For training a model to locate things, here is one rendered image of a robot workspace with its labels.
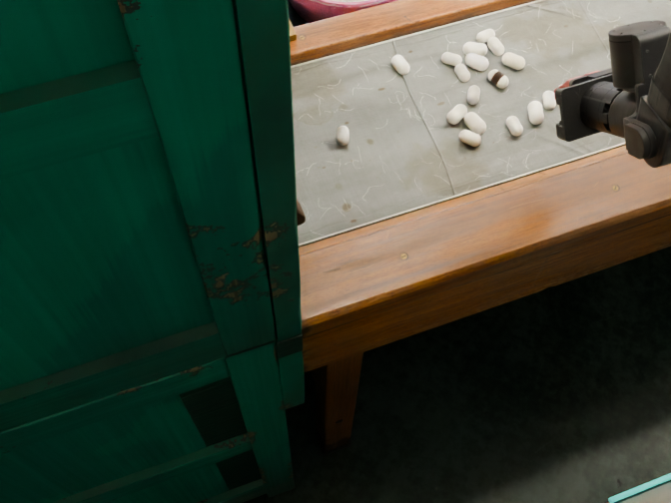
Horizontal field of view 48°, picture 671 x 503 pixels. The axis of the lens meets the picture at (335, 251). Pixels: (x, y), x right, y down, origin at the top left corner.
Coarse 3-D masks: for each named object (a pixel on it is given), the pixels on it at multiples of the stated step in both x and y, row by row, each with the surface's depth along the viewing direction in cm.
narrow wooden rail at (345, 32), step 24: (408, 0) 119; (432, 0) 119; (456, 0) 120; (480, 0) 120; (504, 0) 120; (528, 0) 122; (312, 24) 116; (336, 24) 117; (360, 24) 117; (384, 24) 117; (408, 24) 117; (432, 24) 119; (312, 48) 114; (336, 48) 116
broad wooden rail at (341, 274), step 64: (512, 192) 103; (576, 192) 103; (640, 192) 103; (320, 256) 97; (384, 256) 98; (448, 256) 98; (512, 256) 99; (576, 256) 108; (320, 320) 94; (384, 320) 102; (448, 320) 112
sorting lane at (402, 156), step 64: (576, 0) 124; (640, 0) 124; (320, 64) 116; (384, 64) 116; (448, 64) 116; (576, 64) 117; (320, 128) 110; (384, 128) 110; (448, 128) 111; (320, 192) 105; (384, 192) 105; (448, 192) 106
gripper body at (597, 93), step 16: (592, 80) 89; (608, 80) 90; (560, 96) 89; (576, 96) 89; (592, 96) 88; (608, 96) 86; (560, 112) 90; (576, 112) 90; (592, 112) 88; (608, 112) 86; (560, 128) 91; (576, 128) 91; (592, 128) 91; (608, 128) 87
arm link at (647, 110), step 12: (660, 72) 72; (660, 84) 72; (648, 96) 75; (660, 96) 72; (648, 108) 75; (660, 108) 73; (648, 120) 75; (660, 120) 73; (660, 132) 74; (660, 144) 74; (660, 156) 75
